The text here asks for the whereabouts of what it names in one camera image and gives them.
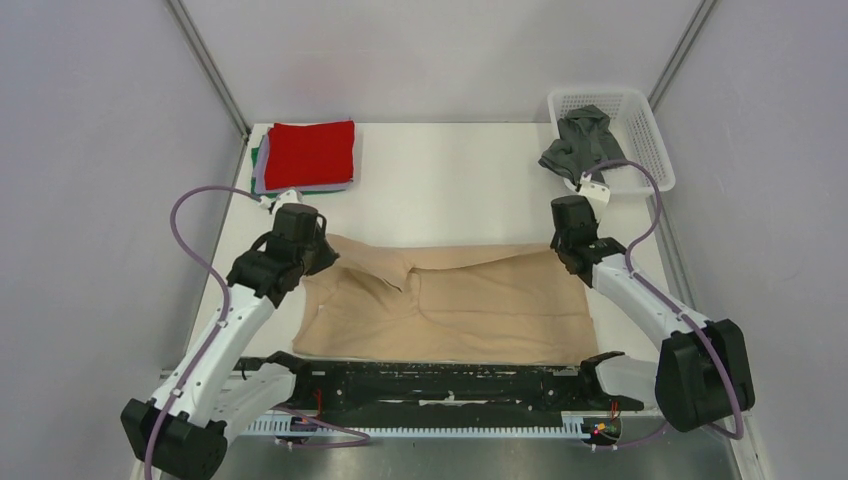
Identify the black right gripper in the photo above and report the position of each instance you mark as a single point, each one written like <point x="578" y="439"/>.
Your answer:
<point x="555" y="242"/>

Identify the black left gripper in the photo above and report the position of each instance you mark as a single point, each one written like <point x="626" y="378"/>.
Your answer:
<point x="327" y="256"/>

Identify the beige t shirt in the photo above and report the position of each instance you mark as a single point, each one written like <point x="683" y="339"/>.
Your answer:
<point x="497" y="304"/>

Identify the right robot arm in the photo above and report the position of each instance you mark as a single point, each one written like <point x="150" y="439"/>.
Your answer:
<point x="703" y="372"/>

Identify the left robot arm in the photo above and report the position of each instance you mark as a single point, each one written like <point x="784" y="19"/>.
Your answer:
<point x="185" y="428"/>

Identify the folded lavender t shirt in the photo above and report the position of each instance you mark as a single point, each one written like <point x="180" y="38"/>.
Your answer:
<point x="262" y="169"/>

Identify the folded red t shirt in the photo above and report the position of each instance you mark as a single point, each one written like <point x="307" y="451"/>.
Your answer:
<point x="311" y="156"/>

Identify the dark grey t shirt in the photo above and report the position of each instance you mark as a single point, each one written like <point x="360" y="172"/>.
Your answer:
<point x="585" y="140"/>

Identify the white plastic basket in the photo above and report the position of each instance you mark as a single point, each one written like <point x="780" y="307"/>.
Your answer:
<point x="632" y="123"/>

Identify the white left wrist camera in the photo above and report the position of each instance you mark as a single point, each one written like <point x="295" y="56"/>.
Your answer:
<point x="272" y="203"/>

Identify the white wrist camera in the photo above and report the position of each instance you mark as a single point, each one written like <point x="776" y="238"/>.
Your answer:
<point x="595" y="191"/>
<point x="272" y="203"/>

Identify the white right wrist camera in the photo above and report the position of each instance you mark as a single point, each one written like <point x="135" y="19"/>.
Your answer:
<point x="595" y="191"/>

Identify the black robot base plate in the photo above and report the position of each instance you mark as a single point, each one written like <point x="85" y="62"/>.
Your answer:
<point x="359" y="394"/>

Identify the white slotted cable duct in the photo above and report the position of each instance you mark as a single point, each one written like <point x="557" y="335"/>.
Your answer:
<point x="283" y="425"/>

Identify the right aluminium corner post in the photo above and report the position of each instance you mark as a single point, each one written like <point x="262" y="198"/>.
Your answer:
<point x="676" y="60"/>

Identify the aluminium corner post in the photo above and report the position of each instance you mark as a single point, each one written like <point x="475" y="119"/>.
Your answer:
<point x="203" y="56"/>
<point x="676" y="60"/>

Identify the left aluminium corner post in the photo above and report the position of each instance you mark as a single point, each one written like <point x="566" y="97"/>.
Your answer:
<point x="203" y="56"/>

